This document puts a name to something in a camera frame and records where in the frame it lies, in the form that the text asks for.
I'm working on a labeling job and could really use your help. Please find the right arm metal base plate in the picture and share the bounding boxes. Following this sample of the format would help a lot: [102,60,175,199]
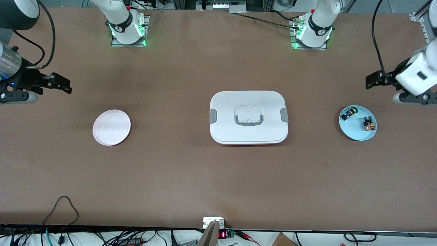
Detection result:
[111,15,150,47]

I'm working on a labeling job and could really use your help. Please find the small white mount box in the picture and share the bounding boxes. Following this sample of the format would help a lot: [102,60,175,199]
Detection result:
[203,217,225,229]

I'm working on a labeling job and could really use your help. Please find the aluminium frame post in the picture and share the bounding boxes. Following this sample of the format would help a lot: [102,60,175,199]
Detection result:
[409,0,437,45]

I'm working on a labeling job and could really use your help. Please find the white lidded lunch box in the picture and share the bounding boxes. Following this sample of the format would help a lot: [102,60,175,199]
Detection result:
[209,91,289,146]

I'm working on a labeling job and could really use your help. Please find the white light bar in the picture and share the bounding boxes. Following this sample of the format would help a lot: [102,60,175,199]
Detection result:
[212,2,247,11]

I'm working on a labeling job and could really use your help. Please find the aluminium mount bar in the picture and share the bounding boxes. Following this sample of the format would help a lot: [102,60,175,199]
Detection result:
[197,220,221,246]

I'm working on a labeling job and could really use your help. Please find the pink round plate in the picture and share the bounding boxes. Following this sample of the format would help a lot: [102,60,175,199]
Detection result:
[93,109,131,146]

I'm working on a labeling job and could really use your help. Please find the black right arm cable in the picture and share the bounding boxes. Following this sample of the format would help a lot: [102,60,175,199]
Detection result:
[12,0,56,69]

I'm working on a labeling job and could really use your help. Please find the black cable to base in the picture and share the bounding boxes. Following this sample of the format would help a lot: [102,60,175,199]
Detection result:
[236,13,301,28]

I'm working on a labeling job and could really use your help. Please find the light blue round plate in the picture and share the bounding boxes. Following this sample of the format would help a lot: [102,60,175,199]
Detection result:
[339,105,378,141]

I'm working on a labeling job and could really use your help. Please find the black coiled cable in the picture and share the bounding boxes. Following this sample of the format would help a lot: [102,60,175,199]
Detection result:
[343,232,377,243]

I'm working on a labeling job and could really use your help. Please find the brown cardboard box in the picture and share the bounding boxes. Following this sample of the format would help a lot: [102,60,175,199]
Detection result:
[271,232,298,246]

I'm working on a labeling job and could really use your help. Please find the black looped cable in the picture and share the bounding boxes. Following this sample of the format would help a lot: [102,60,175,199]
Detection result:
[43,195,80,228]

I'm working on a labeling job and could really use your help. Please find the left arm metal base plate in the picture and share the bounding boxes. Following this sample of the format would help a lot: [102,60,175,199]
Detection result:
[290,19,327,51]

